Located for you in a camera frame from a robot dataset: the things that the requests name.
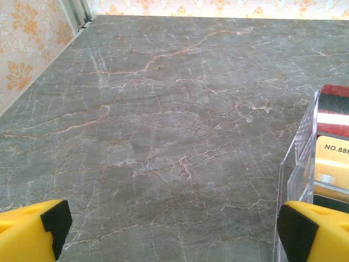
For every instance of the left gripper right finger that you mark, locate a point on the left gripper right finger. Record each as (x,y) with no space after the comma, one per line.
(321,234)

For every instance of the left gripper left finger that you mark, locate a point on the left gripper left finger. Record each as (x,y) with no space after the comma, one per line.
(21,234)

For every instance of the dark green card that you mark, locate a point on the dark green card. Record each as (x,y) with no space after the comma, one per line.
(332,202)

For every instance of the yellow card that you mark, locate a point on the yellow card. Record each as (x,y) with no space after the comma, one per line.
(332,163)

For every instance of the aluminium frame post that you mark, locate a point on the aluminium frame post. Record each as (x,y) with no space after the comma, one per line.
(75,13)

